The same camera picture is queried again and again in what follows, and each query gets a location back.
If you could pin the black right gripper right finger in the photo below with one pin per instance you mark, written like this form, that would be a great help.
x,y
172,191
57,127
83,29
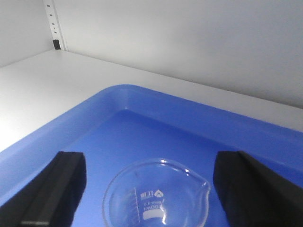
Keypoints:
x,y
253,195

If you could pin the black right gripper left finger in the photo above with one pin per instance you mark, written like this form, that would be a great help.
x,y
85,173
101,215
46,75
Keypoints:
x,y
51,198

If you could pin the clear glass beaker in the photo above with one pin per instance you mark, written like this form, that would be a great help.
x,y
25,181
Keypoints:
x,y
156,192

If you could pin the blue plastic tray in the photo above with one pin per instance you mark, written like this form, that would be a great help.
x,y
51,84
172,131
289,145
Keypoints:
x,y
125,123

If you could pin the black shelf support clip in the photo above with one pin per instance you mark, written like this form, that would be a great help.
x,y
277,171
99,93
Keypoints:
x,y
56,44

